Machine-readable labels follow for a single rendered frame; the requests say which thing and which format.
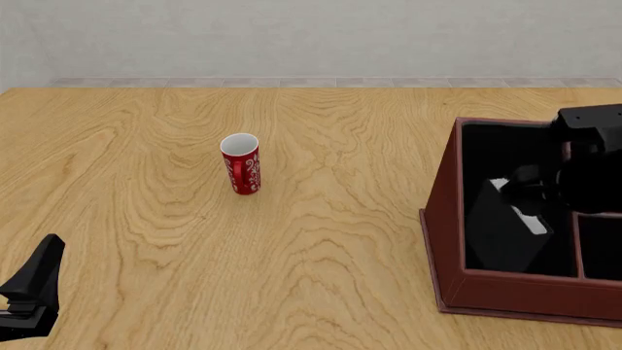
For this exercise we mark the red mug with white pattern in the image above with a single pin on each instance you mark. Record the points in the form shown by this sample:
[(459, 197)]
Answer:
[(244, 171)]

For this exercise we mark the black book with white pages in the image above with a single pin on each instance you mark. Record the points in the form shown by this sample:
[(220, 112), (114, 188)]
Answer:
[(500, 233)]

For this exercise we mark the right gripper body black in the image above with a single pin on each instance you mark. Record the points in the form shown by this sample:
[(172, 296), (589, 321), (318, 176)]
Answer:
[(529, 189)]

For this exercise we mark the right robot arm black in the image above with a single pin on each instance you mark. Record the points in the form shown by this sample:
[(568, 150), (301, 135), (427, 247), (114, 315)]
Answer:
[(595, 171)]

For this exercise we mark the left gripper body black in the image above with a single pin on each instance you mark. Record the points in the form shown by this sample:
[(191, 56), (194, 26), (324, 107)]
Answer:
[(24, 322)]

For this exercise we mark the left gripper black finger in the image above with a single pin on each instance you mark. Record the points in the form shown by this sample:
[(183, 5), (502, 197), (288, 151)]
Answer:
[(43, 266)]

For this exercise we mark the red-brown desk caddy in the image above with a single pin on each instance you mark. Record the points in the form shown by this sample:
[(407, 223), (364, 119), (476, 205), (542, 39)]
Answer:
[(449, 233)]

